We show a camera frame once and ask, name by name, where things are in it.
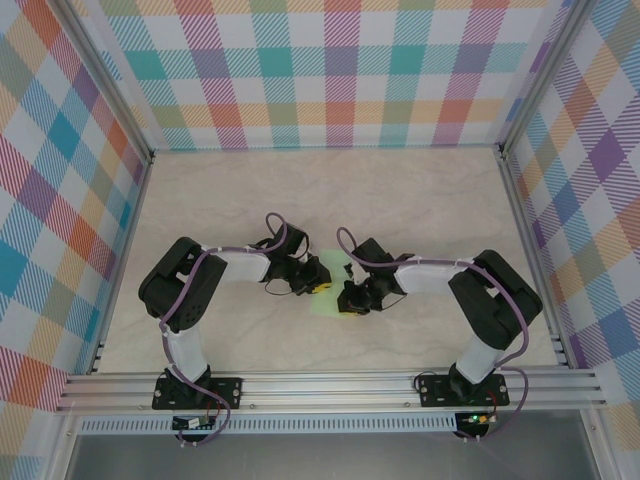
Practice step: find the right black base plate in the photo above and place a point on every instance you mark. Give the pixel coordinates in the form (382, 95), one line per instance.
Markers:
(435, 392)

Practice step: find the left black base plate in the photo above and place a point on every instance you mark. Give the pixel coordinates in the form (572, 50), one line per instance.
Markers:
(225, 392)

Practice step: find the grey metal panel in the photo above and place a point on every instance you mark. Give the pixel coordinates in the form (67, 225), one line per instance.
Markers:
(325, 460)

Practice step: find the aluminium frame leg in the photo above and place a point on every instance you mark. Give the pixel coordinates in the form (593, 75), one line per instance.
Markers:
(600, 450)
(62, 450)

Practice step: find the aluminium cross rail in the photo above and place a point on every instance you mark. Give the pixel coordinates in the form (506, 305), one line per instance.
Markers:
(325, 387)

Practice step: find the small circuit board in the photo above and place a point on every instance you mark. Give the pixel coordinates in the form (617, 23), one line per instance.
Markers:
(192, 423)
(477, 419)

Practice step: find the right small circuit board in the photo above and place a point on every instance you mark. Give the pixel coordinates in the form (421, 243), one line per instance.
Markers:
(477, 419)

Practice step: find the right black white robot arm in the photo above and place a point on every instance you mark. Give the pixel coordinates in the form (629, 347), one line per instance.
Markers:
(495, 300)

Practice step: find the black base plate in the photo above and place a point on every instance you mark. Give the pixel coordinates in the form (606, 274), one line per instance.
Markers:
(225, 392)
(435, 392)

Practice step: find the left small circuit board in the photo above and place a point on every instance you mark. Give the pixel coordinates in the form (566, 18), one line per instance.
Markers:
(192, 423)

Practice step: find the aluminium frame post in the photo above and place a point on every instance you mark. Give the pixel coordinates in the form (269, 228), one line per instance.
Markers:
(100, 75)
(545, 80)

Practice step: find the aluminium side rail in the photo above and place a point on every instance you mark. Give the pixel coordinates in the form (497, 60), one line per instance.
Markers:
(132, 225)
(522, 225)

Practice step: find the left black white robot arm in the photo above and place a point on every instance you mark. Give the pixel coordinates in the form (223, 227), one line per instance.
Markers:
(175, 285)

